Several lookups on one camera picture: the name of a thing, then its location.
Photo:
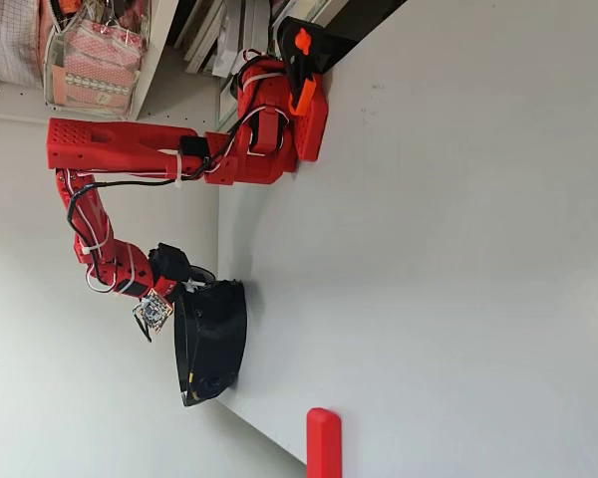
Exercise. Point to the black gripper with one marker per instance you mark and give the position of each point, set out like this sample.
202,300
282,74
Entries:
173,262

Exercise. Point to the red robot arm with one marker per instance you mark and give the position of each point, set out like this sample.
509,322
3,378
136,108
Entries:
119,144

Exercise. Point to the red robot arm base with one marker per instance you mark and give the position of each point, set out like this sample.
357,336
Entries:
311,129

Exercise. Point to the pale green flat board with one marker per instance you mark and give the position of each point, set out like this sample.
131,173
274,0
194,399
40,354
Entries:
228,109

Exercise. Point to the red rectangular block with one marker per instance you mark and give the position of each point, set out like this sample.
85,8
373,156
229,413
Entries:
324,443

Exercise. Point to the white shelf unit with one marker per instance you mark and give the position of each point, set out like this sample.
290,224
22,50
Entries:
152,60

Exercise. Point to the clear bag with pink boxes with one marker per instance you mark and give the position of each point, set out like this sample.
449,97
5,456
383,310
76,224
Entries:
94,74

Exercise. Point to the black orange table clamp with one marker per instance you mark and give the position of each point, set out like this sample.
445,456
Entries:
291,55

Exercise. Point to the white checked cloth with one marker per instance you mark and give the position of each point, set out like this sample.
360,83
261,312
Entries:
10,45

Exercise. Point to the small orange black object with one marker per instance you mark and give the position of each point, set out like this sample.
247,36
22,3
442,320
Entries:
67,5

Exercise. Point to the red mount camera circuit board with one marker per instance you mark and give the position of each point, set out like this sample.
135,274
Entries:
152,311

